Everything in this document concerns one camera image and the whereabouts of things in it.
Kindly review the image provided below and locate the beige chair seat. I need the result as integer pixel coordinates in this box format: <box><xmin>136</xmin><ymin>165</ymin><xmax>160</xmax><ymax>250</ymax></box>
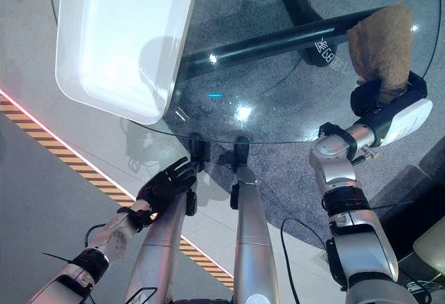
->
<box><xmin>412</xmin><ymin>221</ymin><xmax>445</xmax><ymax>274</ymax></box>

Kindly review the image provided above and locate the white plastic basket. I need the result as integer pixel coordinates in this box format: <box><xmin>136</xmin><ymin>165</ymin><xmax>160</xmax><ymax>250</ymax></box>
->
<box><xmin>55</xmin><ymin>0</ymin><xmax>200</xmax><ymax>125</ymax></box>

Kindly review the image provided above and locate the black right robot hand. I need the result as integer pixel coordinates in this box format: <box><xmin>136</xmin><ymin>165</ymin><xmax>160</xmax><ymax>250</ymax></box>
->
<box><xmin>349</xmin><ymin>70</ymin><xmax>434</xmax><ymax>146</ymax></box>

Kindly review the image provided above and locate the yellow black hazard floor tape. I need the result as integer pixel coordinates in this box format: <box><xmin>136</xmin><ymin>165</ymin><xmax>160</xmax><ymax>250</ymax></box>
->
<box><xmin>0</xmin><ymin>93</ymin><xmax>234</xmax><ymax>291</ymax></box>

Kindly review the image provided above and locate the silver robot leg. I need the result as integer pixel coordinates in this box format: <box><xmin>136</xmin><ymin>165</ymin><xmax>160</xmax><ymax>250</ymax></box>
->
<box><xmin>124</xmin><ymin>131</ymin><xmax>211</xmax><ymax>304</ymax></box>
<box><xmin>229</xmin><ymin>136</ymin><xmax>281</xmax><ymax>304</ymax></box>

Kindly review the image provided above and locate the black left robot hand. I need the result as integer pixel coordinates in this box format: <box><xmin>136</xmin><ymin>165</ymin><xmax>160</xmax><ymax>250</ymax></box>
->
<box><xmin>136</xmin><ymin>157</ymin><xmax>198</xmax><ymax>216</ymax></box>

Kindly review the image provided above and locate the brown cloth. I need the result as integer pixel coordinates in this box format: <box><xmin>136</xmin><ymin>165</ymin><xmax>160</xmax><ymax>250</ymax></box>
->
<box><xmin>346</xmin><ymin>3</ymin><xmax>414</xmax><ymax>105</ymax></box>

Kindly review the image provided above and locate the silver left robot leg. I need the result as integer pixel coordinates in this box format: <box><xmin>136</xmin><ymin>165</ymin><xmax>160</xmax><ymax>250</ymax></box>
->
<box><xmin>124</xmin><ymin>131</ymin><xmax>211</xmax><ymax>304</ymax></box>

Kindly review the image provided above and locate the black cable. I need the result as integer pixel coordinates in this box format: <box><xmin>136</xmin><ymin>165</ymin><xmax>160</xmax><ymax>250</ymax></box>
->
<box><xmin>280</xmin><ymin>217</ymin><xmax>331</xmax><ymax>304</ymax></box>

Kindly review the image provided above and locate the silver right robot leg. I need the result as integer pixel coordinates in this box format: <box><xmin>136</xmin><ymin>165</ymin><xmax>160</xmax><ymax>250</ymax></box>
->
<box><xmin>229</xmin><ymin>136</ymin><xmax>281</xmax><ymax>304</ymax></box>

